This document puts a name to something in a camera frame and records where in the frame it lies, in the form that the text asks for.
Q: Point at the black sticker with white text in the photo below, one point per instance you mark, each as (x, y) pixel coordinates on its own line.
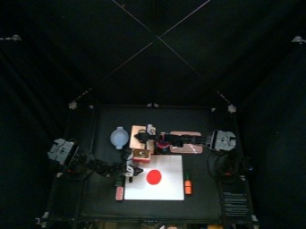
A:
(235, 201)

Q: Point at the light wooden drawer box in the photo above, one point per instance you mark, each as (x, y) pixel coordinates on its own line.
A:
(135, 144)

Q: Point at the red dough disc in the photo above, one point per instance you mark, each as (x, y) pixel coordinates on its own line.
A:
(153, 177)

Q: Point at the white cutting board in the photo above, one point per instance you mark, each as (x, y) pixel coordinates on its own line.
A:
(167, 184)

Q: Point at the grey metal frame bracket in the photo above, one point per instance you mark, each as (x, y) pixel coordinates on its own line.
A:
(231, 108)
(72, 105)
(298, 39)
(15, 38)

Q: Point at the wooden drawer with red front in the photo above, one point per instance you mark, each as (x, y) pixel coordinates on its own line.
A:
(141, 155)

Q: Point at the light blue bowl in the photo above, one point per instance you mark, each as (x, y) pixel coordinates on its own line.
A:
(119, 137)

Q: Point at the red cup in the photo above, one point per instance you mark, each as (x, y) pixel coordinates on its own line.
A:
(161, 146)

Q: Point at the orange toy carrot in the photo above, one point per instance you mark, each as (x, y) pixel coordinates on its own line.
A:
(187, 187)

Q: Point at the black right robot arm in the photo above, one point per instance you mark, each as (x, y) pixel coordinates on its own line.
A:
(220, 140)

